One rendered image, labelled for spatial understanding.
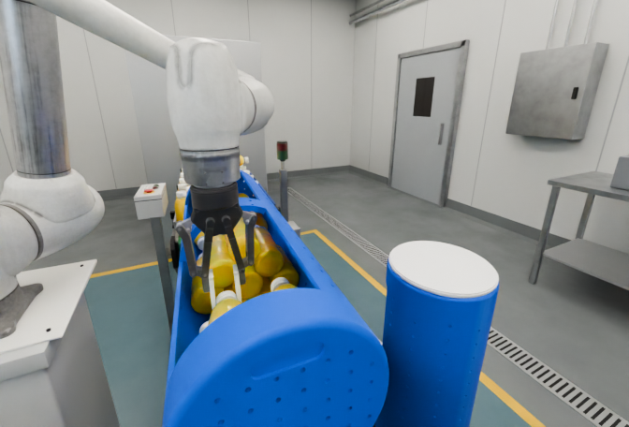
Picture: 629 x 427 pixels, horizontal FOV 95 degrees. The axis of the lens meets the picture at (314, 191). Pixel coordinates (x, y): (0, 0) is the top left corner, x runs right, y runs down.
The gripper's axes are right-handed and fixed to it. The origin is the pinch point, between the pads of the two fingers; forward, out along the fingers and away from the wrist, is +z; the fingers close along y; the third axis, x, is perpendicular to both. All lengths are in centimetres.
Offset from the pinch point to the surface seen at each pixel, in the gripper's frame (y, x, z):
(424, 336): 46, -4, 23
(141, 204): -26, 81, 7
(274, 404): 3.3, -24.7, -0.1
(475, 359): 58, -10, 30
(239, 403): -0.5, -24.7, -2.1
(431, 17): 319, 318, -148
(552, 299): 242, 61, 114
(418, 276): 47.0, 1.0, 9.7
